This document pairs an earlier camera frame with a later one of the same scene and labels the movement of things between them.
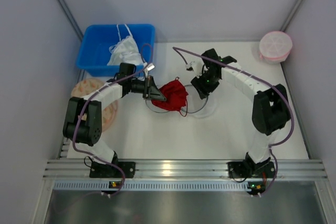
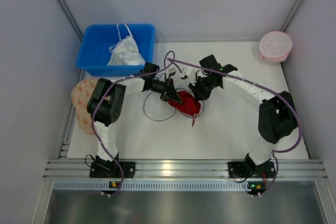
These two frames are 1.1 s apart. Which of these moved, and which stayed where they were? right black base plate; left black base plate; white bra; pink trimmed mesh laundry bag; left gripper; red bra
Moved: red bra; left gripper
Stayed: white bra; right black base plate; pink trimmed mesh laundry bag; left black base plate
